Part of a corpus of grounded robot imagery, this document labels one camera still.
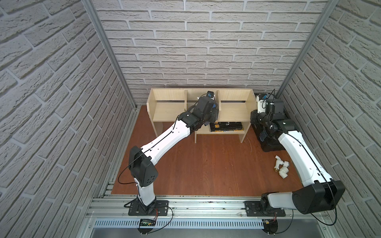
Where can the black book with gold lettering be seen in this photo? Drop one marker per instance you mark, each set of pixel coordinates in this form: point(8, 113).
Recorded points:
point(226, 126)

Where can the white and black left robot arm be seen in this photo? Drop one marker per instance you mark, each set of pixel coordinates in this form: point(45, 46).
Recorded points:
point(143, 159)

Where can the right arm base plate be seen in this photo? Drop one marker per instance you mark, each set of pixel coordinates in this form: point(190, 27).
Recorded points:
point(262, 209)

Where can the small green circuit board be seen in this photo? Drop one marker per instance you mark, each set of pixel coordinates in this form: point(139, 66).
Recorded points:
point(147, 223)

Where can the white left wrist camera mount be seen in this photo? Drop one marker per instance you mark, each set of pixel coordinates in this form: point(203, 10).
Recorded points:
point(210, 96)

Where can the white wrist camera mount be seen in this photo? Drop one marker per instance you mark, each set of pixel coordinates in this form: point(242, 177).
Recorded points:
point(261, 102)
point(210, 96)

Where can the white plastic pipe fitting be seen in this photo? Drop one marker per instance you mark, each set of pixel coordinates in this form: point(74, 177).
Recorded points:
point(282, 167)

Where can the light wooden bookshelf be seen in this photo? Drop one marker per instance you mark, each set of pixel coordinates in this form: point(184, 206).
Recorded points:
point(234, 105)

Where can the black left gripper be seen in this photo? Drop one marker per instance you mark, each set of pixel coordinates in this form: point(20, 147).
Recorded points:
point(213, 113)

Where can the black plastic toolbox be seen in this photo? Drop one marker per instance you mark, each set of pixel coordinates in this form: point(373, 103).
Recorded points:
point(269, 130)

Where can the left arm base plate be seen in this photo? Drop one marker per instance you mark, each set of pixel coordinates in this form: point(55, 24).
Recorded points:
point(156, 208)

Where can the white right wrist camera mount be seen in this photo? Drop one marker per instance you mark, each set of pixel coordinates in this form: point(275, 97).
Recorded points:
point(261, 102)

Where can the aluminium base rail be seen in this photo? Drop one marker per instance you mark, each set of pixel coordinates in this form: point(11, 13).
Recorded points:
point(192, 212)

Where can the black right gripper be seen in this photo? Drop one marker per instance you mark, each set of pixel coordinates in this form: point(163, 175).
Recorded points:
point(263, 136)

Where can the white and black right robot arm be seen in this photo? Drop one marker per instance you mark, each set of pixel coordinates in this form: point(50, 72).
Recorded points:
point(320, 192)

